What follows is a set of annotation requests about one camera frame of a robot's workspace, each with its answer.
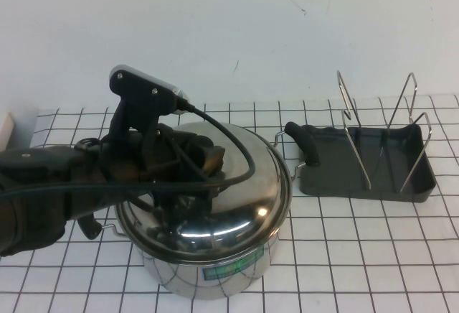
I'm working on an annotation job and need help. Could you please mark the silver wrist camera black mount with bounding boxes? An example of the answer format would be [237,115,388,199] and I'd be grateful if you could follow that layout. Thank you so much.
[107,63,188,141]

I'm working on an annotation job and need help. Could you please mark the beige board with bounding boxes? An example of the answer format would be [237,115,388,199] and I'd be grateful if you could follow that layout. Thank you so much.
[0,111,17,151]

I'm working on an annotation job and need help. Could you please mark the white black checked tablecloth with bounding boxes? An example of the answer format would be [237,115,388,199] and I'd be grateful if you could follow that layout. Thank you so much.
[0,93,459,313]

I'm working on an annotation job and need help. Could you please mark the stainless steel pot lid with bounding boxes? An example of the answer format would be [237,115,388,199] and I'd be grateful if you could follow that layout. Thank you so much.
[116,121,293,255]

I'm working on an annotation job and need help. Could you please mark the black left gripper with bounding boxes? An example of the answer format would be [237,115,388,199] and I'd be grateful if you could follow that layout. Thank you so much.
[95,122,226,218]

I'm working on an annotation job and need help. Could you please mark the black tray wire lid rack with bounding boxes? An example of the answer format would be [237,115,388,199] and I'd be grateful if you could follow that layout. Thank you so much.
[297,70,437,203]

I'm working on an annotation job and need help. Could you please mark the black camera cable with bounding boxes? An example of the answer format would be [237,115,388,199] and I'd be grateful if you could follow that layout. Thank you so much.
[0,99,254,214]

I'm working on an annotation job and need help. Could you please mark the stainless steel pot black handles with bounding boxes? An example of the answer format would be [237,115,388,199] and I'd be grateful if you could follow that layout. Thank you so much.
[78,121,320,299]

